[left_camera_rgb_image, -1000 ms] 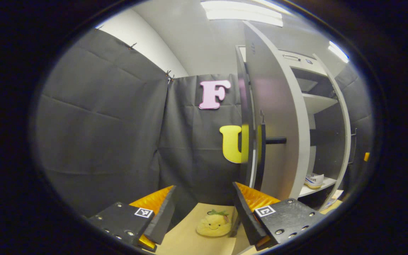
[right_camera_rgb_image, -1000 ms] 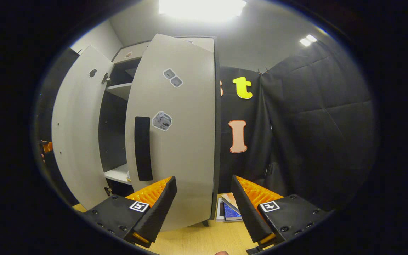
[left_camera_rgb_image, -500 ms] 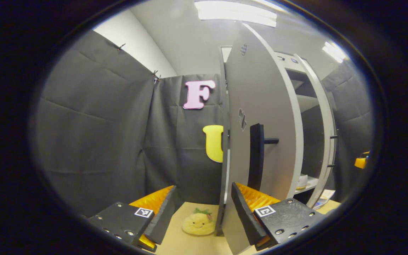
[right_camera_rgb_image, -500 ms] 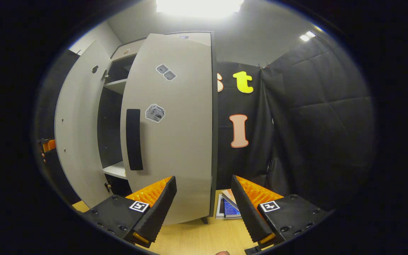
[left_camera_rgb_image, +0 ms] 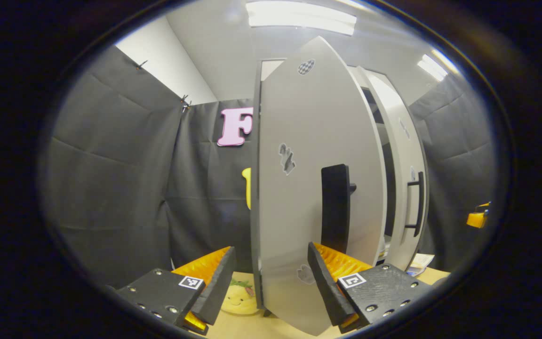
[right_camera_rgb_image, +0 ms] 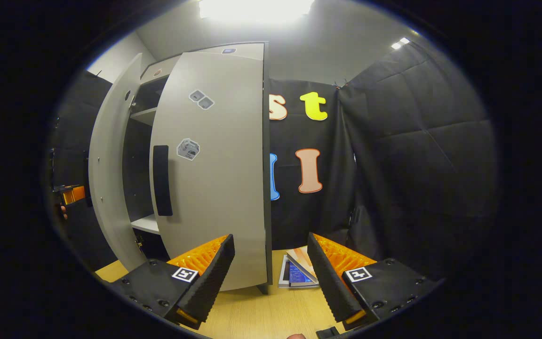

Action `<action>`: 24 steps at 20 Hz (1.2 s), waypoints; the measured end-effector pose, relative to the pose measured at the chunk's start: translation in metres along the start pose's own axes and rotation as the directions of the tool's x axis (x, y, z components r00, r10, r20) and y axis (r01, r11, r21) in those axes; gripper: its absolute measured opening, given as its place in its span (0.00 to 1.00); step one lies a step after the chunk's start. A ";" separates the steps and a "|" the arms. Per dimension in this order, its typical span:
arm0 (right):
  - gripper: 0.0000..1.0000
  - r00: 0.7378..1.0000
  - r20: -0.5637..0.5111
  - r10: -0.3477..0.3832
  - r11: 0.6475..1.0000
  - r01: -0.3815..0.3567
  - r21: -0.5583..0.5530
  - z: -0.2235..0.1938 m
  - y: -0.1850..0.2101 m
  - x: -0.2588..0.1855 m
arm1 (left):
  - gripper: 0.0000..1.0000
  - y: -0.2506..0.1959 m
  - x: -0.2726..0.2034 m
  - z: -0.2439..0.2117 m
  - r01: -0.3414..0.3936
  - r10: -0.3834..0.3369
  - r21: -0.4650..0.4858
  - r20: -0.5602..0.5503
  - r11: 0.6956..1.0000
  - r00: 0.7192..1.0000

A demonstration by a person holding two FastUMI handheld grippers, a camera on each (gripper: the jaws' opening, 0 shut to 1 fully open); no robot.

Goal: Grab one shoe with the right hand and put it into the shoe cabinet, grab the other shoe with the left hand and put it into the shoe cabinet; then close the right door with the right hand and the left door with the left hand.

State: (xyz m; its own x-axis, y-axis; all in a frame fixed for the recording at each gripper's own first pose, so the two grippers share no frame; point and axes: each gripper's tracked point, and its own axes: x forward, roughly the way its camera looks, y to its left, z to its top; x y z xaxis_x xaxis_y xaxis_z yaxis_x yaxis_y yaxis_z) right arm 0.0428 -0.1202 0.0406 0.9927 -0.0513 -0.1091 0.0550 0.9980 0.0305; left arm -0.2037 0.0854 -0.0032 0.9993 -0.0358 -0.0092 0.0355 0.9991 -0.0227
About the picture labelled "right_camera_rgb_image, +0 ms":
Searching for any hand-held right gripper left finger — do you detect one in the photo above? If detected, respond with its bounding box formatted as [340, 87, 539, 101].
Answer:
[109, 234, 235, 330]

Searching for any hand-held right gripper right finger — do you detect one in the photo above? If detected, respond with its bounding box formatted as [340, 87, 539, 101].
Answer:
[307, 232, 441, 330]

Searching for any white shoe cabinet door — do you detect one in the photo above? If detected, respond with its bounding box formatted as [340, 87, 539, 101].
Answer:
[88, 53, 143, 271]
[150, 49, 269, 291]

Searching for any white and grey shoe cabinet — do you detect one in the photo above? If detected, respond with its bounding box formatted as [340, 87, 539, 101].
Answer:
[123, 41, 274, 295]

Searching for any white cabinet shelf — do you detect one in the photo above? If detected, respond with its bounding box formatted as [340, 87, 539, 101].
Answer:
[131, 214, 161, 235]
[130, 107, 158, 127]

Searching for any blue booklet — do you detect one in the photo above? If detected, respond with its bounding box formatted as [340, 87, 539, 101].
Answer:
[278, 254, 319, 289]

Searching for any peach booklet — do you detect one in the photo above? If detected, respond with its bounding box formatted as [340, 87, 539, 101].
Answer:
[286, 246, 319, 283]

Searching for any black backdrop cloth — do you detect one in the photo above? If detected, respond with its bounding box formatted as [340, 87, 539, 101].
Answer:
[269, 78, 359, 251]

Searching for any large ceiling light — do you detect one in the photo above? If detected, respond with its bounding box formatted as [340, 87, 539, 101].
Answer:
[199, 0, 315, 24]

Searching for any black door handle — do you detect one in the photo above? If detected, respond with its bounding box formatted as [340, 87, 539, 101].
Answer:
[152, 145, 173, 216]

